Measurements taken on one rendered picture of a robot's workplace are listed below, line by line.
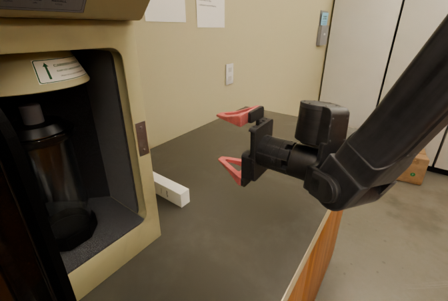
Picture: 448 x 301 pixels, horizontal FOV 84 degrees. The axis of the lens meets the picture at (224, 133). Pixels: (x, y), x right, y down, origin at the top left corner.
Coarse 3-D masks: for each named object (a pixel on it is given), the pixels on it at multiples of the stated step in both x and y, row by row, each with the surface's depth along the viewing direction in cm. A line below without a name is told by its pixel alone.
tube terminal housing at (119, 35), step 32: (0, 32) 28; (32, 32) 31; (64, 32) 33; (96, 32) 37; (128, 32) 41; (128, 64) 42; (128, 96) 44; (128, 128) 48; (96, 256) 46; (128, 256) 52
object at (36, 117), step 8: (24, 104) 40; (32, 104) 40; (24, 112) 39; (32, 112) 39; (40, 112) 40; (24, 120) 39; (32, 120) 39; (40, 120) 40; (48, 120) 42; (56, 120) 42; (64, 120) 44; (16, 128) 38; (24, 128) 38; (32, 128) 38; (40, 128) 38; (48, 128) 39; (56, 128) 40; (64, 128) 41; (24, 136) 37; (32, 136) 38; (40, 136) 38; (48, 136) 39
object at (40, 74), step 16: (0, 64) 32; (16, 64) 33; (32, 64) 34; (48, 64) 35; (64, 64) 37; (80, 64) 42; (0, 80) 32; (16, 80) 33; (32, 80) 33; (48, 80) 35; (64, 80) 36; (80, 80) 39; (0, 96) 32
